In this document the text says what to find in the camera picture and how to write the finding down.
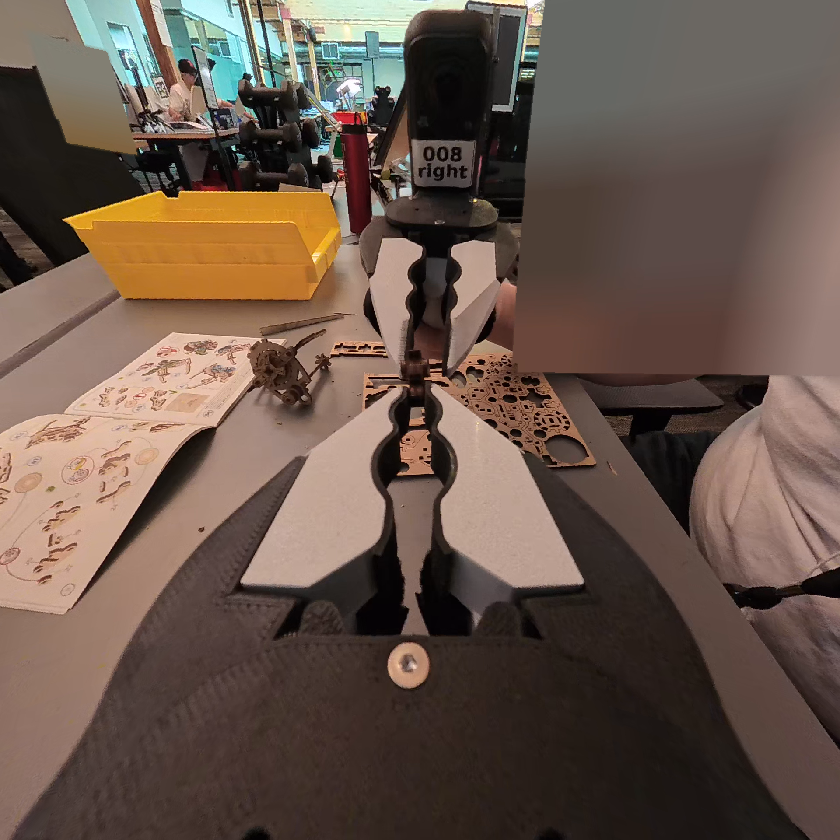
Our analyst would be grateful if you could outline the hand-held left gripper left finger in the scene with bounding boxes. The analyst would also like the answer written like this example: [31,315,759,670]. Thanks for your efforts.
[241,389,404,636]

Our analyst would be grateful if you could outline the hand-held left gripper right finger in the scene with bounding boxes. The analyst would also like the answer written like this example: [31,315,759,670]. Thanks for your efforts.
[419,386,587,636]

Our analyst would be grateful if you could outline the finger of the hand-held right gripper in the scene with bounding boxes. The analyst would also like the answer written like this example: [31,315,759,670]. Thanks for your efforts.
[367,238,427,378]
[443,241,505,376]

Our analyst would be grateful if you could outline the small wooden model part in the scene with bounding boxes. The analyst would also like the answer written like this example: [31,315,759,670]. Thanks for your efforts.
[399,350,431,401]

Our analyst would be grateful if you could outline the person's right hand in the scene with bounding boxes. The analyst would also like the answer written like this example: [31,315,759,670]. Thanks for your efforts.
[482,282,519,349]

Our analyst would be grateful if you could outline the black monitor screen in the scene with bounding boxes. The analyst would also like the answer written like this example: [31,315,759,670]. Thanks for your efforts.
[466,2,529,112]

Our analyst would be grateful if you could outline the laser-cut wooden sheet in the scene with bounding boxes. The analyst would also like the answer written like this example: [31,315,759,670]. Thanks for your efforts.
[363,352,597,476]

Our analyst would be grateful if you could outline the thin wooden stick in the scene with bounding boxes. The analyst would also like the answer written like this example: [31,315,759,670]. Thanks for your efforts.
[259,313,345,337]

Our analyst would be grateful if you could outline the dark red cylinder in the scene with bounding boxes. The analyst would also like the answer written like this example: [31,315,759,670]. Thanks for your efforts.
[341,121,374,237]

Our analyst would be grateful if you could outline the wooden gear assembly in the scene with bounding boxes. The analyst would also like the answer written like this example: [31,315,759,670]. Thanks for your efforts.
[246,330,332,408]

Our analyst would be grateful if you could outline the yellow plastic bin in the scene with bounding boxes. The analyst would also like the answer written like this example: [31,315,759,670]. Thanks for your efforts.
[63,190,342,301]

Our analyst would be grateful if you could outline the black dumbbell rack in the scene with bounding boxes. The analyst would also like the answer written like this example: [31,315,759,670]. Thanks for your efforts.
[236,79,336,193]

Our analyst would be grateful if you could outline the illustrated instruction booklet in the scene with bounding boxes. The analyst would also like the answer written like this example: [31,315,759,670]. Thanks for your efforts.
[0,332,287,616]

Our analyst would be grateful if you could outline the background wooden desk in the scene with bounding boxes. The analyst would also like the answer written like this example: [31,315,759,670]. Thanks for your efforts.
[131,125,240,142]

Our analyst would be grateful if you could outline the person's white shirt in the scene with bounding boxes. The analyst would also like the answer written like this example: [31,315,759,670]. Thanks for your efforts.
[689,375,840,742]

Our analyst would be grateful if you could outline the black partition panel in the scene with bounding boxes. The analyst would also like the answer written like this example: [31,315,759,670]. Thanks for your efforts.
[0,66,148,263]

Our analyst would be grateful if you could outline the black strap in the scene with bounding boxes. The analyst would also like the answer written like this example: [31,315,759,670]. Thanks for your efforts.
[725,567,840,611]

